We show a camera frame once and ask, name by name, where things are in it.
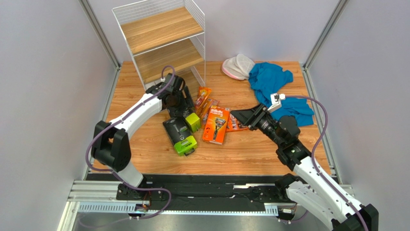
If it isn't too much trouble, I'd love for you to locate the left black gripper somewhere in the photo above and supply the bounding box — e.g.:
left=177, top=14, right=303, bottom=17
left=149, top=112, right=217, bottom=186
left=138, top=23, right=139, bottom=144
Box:
left=167, top=86, right=195, bottom=118

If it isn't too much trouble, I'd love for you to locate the black green razor box large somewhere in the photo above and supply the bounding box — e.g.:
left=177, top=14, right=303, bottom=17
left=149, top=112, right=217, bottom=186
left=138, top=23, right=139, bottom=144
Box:
left=182, top=86, right=201, bottom=133

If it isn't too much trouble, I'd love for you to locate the black green razor box small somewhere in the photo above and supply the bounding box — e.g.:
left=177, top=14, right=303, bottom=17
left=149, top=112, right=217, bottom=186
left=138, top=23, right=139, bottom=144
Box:
left=162, top=117, right=198, bottom=156

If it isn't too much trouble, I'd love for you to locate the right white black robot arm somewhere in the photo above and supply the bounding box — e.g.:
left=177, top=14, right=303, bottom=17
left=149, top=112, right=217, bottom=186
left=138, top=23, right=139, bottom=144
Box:
left=231, top=104, right=379, bottom=231

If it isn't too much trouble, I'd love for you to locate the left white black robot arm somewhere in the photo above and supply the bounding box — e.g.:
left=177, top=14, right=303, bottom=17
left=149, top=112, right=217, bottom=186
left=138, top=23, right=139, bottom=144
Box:
left=86, top=73, right=188, bottom=188

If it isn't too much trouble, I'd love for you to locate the flat orange razor cartridge pack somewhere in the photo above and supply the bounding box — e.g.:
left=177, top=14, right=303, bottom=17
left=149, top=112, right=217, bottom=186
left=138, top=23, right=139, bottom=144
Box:
left=226, top=114, right=249, bottom=132

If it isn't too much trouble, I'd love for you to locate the orange disposable razor pack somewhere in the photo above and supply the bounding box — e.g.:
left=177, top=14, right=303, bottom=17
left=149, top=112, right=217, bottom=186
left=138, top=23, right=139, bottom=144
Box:
left=195, top=87, right=212, bottom=113

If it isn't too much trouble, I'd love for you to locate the orange clear razor blister pack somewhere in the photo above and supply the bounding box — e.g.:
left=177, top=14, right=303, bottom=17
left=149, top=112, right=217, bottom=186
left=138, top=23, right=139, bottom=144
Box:
left=200, top=98, right=219, bottom=128

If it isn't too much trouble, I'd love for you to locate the orange Gillette Fusion razor box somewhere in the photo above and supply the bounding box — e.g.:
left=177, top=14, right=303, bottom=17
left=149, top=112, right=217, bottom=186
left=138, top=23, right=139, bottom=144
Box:
left=202, top=106, right=230, bottom=144

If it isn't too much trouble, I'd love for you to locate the blue cloth garment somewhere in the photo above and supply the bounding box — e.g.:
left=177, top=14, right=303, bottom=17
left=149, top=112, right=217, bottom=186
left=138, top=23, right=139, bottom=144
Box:
left=248, top=62, right=314, bottom=127

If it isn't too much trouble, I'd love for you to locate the white pink mesh laundry bag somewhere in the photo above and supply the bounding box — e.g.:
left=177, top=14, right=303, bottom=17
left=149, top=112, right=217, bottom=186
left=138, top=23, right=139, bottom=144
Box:
left=221, top=54, right=256, bottom=80

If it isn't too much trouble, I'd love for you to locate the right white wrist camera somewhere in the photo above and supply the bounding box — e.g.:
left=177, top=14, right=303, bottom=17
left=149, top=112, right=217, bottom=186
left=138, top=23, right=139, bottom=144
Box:
left=268, top=93, right=286, bottom=113

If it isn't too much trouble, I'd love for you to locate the white wire wooden shelf unit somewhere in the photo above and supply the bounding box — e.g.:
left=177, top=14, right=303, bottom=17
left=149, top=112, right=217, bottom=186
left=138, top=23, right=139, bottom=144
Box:
left=112, top=0, right=206, bottom=95

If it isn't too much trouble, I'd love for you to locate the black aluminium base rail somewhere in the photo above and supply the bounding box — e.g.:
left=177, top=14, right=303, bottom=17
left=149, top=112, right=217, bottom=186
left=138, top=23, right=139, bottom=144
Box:
left=67, top=173, right=359, bottom=222

